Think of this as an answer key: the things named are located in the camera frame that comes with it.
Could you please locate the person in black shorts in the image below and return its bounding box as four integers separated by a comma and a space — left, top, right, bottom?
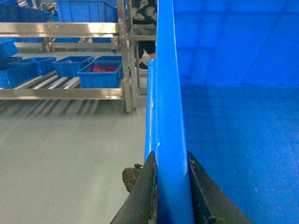
131, 0, 157, 71

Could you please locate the blue bin upper shelf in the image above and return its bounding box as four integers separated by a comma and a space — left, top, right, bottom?
55, 0, 118, 23

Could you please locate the large blue plastic crate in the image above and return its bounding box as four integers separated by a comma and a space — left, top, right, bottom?
145, 0, 299, 224

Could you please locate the blue bin with red items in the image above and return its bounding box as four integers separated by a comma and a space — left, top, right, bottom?
77, 60, 123, 89

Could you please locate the blue bin far left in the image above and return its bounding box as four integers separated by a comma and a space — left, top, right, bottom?
0, 63, 38, 88

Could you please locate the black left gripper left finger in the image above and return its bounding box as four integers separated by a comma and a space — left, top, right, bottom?
111, 151, 159, 224

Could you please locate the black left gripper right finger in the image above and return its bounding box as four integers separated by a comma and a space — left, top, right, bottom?
187, 151, 252, 224

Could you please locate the steel roller shelf rack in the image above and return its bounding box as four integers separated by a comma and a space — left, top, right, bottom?
0, 0, 141, 114

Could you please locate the blue bin left shelf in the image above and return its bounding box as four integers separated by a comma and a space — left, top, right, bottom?
22, 57, 56, 76

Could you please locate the blue bin shelf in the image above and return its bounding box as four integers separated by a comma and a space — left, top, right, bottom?
52, 56, 94, 77
22, 57, 56, 76
55, 0, 118, 23

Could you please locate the blue bin middle shelf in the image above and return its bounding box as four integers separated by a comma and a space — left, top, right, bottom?
52, 56, 94, 77

